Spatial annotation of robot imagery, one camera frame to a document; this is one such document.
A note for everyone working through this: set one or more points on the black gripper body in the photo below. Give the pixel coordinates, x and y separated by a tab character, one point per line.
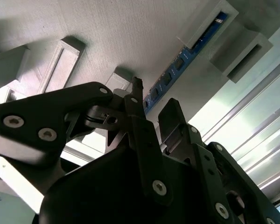
95	191

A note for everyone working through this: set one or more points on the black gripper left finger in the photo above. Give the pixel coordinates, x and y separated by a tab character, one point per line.
49	109

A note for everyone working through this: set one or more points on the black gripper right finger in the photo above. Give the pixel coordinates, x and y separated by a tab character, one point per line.
200	158

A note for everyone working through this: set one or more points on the blue RAM stick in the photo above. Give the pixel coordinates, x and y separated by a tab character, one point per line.
175	67

